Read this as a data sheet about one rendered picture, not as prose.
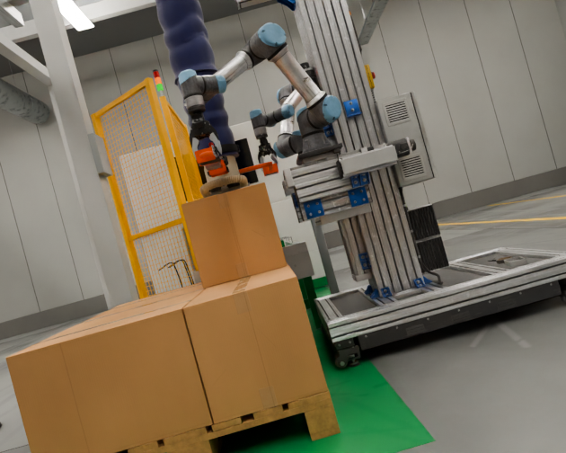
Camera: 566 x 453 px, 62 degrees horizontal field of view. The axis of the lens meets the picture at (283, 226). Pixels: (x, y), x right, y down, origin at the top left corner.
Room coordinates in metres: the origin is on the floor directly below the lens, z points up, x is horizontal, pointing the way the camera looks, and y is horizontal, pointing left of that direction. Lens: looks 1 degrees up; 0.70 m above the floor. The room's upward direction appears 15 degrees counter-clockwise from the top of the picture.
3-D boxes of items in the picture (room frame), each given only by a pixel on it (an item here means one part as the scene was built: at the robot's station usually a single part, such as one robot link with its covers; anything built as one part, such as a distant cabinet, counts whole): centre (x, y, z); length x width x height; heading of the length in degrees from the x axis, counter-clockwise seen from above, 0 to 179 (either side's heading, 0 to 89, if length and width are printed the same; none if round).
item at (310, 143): (2.40, -0.27, 1.09); 0.15 x 0.15 x 0.10
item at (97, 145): (3.57, 1.18, 1.62); 0.20 x 0.05 x 0.30; 2
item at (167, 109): (4.62, 0.73, 1.05); 1.17 x 0.10 x 2.10; 2
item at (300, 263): (2.86, 0.24, 0.47); 0.70 x 0.03 x 0.15; 92
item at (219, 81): (1.99, 0.14, 1.37); 0.11 x 0.11 x 0.08; 33
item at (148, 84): (3.84, 1.00, 1.05); 0.87 x 0.10 x 2.10; 54
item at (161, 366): (2.18, 0.52, 0.34); 1.20 x 1.00 x 0.40; 2
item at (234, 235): (2.49, 0.23, 0.75); 0.60 x 0.40 x 0.40; 1
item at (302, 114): (2.39, -0.27, 1.20); 0.13 x 0.12 x 0.14; 33
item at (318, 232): (3.45, -0.24, 0.50); 0.07 x 0.07 x 1.00; 2
